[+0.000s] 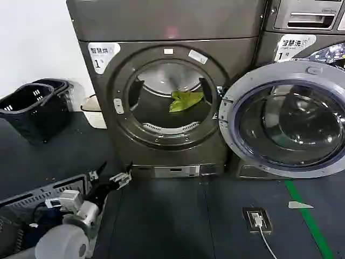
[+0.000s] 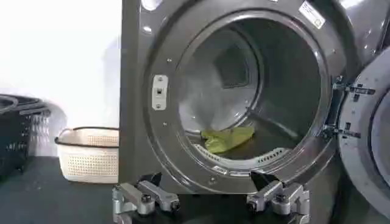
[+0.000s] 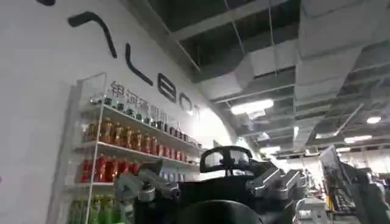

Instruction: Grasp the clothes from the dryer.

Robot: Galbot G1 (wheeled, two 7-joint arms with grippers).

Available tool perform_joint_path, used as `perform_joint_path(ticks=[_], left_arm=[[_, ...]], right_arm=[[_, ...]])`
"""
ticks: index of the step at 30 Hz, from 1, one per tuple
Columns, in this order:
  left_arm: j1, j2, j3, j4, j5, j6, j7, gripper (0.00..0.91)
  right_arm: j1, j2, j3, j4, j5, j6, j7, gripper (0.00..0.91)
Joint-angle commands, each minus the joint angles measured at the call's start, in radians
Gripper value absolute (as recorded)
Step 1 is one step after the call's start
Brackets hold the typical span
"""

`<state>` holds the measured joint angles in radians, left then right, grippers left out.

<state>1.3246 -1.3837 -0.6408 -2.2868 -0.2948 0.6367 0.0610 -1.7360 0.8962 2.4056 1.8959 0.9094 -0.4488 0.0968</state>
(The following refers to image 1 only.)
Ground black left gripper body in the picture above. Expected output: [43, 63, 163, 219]
[82, 180, 120, 209]

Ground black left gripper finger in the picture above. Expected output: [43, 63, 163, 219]
[109, 161, 134, 191]
[88, 161, 108, 182]

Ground white plastic bin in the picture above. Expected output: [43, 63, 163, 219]
[80, 94, 108, 129]

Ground dark blue clothes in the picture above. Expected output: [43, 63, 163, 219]
[0, 207, 67, 253]

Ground grey slotted laundry basket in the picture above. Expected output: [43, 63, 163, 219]
[0, 173, 109, 259]

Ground black plastic laundry basket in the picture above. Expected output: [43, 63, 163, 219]
[31, 78, 74, 115]
[0, 83, 71, 147]

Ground yellow-green cloth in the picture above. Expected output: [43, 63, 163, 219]
[168, 90, 205, 114]

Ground white plug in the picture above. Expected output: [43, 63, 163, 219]
[249, 212, 264, 228]

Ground steel floor socket box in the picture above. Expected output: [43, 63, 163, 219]
[242, 207, 273, 234]

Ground grey dryer with round opening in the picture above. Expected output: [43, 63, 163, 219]
[66, 0, 271, 179]

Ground round glass dryer door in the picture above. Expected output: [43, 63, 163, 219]
[218, 60, 345, 179]

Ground white floor tape piece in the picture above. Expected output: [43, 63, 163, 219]
[287, 201, 315, 210]

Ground green floor tape line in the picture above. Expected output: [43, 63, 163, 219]
[284, 179, 335, 259]

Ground grey washing machine with drawer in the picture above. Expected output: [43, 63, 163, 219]
[237, 0, 345, 180]

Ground white power cable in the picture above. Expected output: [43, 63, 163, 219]
[256, 225, 279, 259]

